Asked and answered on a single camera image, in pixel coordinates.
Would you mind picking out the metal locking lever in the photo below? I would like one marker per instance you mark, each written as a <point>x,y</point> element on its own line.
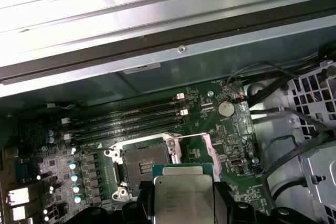
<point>111,151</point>

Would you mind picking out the silver rear port block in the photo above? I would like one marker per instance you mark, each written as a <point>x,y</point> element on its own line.
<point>19,213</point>
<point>19,196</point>

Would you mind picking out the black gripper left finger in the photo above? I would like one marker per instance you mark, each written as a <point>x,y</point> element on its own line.
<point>145,208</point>

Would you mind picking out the silver CPU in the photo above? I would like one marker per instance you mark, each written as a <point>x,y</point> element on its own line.
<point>181,195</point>

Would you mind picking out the CPU socket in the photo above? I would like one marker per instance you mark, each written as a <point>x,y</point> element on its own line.
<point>136,161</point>

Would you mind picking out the metal socket cover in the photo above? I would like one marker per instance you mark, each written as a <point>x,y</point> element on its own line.
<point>210,148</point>

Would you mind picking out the coin cell battery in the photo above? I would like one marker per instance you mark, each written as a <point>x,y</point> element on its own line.
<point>225,108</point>

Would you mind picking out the black RAM slot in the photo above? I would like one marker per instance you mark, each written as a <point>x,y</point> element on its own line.
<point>126,131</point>
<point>126,116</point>
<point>126,123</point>
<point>126,108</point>

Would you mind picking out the black PC case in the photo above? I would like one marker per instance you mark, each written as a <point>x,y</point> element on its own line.
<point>210,64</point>

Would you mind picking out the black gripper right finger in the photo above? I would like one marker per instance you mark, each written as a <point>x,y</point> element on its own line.
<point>221,208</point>

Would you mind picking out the silver drive bracket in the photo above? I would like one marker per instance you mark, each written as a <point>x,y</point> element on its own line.
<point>317,176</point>

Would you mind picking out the green motherboard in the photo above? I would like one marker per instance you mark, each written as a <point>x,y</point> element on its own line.
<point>228,134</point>

